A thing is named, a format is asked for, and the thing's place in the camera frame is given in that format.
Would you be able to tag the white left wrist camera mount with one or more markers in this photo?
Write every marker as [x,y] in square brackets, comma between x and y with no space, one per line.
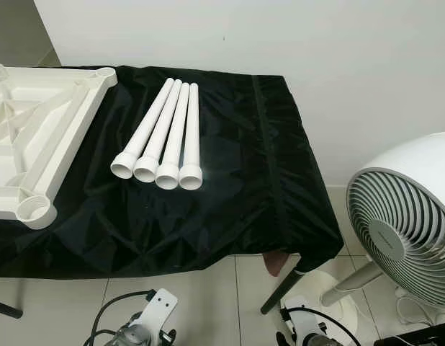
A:
[159,304]

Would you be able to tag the black metal table leg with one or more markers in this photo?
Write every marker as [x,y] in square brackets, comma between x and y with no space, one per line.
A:
[6,308]
[284,292]

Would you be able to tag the black flat bar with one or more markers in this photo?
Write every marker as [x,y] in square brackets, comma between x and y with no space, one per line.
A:
[424,335]

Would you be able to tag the black fabric table cover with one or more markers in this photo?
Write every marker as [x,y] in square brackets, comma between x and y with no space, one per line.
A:
[244,180]

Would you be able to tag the white plastic table leg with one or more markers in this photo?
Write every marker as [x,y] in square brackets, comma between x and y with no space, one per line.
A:
[163,126]
[147,122]
[176,130]
[192,130]

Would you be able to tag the white plastic table top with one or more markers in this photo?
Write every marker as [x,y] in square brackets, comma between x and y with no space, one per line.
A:
[71,140]

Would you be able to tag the white round fan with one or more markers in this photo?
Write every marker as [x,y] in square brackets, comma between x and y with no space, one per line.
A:
[417,158]

